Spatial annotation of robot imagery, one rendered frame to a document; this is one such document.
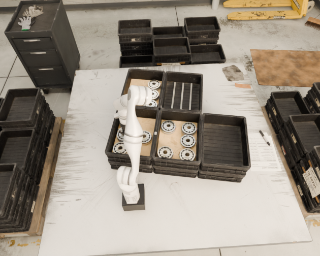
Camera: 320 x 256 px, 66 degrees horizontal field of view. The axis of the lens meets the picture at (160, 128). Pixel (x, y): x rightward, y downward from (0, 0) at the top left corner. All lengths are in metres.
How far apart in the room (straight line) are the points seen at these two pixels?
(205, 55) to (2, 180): 2.41
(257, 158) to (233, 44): 2.44
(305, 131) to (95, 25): 3.40
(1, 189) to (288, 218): 2.02
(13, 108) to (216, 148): 1.91
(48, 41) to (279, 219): 2.54
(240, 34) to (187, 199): 3.11
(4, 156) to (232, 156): 1.92
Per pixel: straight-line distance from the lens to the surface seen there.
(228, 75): 2.40
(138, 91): 1.16
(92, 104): 2.17
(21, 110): 2.67
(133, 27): 3.36
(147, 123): 1.81
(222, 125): 1.85
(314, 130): 2.71
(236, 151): 1.75
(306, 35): 4.64
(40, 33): 2.82
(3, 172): 2.33
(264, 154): 1.95
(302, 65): 4.00
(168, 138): 1.72
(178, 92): 2.01
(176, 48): 3.01
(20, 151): 2.53
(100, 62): 3.69
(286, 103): 2.97
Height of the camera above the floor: 2.27
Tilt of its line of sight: 54 degrees down
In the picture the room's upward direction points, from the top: 1 degrees counter-clockwise
